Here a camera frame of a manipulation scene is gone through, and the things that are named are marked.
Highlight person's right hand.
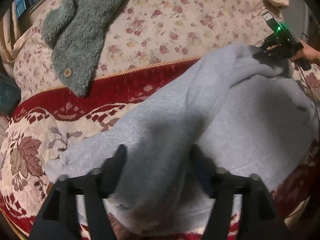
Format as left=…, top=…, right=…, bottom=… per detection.
left=290, top=39, right=320, bottom=66

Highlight red and cream floral blanket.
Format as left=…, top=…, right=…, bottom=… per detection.
left=0, top=56, right=320, bottom=240

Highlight green fuzzy fleece garment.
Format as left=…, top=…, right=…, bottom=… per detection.
left=42, top=0, right=125, bottom=97

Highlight light grey fleece pants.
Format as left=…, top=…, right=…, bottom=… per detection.
left=45, top=44, right=318, bottom=236

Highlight blue plastic bag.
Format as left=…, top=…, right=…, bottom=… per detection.
left=0, top=74, right=21, bottom=117

